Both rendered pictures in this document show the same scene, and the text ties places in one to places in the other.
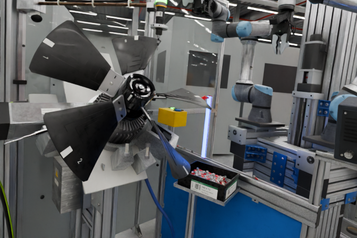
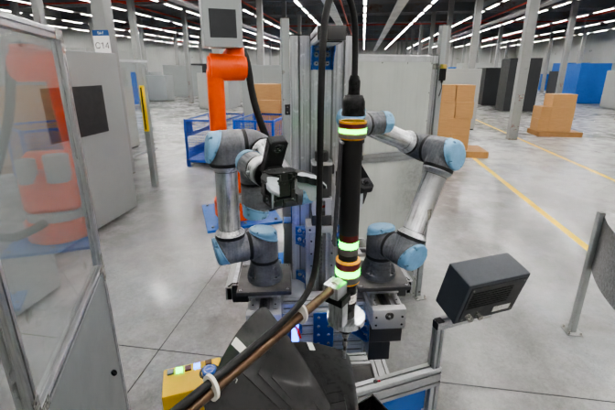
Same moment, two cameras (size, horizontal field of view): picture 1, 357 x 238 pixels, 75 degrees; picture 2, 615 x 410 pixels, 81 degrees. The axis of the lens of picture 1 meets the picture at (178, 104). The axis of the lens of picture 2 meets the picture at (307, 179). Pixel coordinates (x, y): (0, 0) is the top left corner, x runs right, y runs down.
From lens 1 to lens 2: 1.20 m
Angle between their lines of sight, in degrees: 66
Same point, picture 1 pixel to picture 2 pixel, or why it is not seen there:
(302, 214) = (429, 383)
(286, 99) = (94, 145)
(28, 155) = not seen: outside the picture
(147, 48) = (284, 353)
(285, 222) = (411, 398)
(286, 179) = (336, 336)
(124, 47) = (249, 398)
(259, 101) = (270, 255)
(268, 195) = (398, 389)
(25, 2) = not seen: outside the picture
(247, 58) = (235, 196)
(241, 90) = (237, 249)
